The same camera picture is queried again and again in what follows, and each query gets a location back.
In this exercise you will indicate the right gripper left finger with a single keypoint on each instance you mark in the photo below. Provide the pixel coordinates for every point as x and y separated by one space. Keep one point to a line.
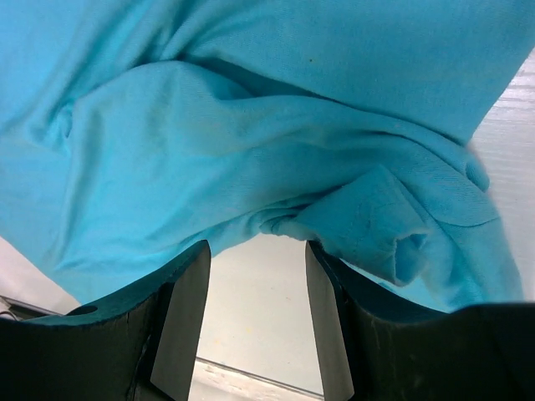
138 343

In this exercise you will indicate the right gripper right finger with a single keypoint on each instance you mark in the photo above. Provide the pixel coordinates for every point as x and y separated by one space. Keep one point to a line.
374 345

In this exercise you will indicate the teal t shirt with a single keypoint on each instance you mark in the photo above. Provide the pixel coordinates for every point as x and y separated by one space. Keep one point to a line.
131 130

